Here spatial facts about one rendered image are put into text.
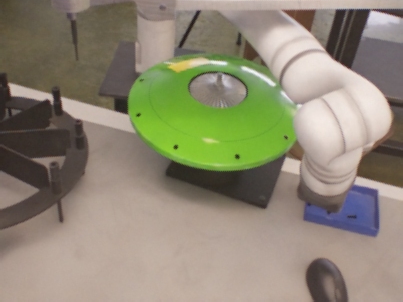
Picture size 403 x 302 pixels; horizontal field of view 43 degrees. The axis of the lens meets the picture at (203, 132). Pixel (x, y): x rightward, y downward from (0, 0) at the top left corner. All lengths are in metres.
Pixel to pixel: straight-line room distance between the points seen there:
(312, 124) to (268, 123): 0.31
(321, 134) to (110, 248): 0.45
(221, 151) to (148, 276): 0.23
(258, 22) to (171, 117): 0.24
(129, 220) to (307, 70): 0.44
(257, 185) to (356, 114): 0.44
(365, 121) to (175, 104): 0.39
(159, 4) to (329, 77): 0.22
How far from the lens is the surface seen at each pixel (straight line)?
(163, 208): 0.93
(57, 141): 0.94
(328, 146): 0.57
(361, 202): 1.02
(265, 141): 0.84
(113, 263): 0.86
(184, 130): 0.83
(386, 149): 2.39
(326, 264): 0.86
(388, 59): 2.72
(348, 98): 0.58
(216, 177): 0.95
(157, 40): 1.25
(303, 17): 1.80
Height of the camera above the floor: 1.63
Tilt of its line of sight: 42 degrees down
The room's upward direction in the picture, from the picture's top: 6 degrees clockwise
